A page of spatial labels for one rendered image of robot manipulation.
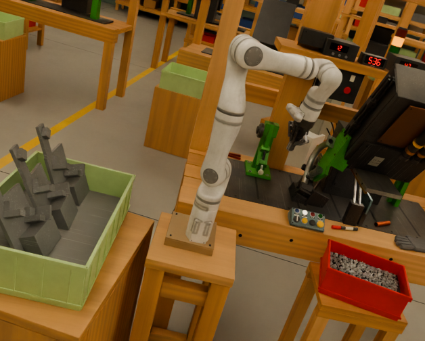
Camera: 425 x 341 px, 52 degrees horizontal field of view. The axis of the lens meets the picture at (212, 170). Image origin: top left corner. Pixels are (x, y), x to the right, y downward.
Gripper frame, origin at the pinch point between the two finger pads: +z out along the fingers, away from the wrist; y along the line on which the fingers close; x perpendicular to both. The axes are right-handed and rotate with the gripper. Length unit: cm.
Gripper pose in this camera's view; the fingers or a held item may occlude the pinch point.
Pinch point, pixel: (291, 146)
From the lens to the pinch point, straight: 169.0
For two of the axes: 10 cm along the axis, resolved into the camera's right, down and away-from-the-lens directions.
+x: -9.0, 0.0, -4.4
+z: -2.9, 7.4, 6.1
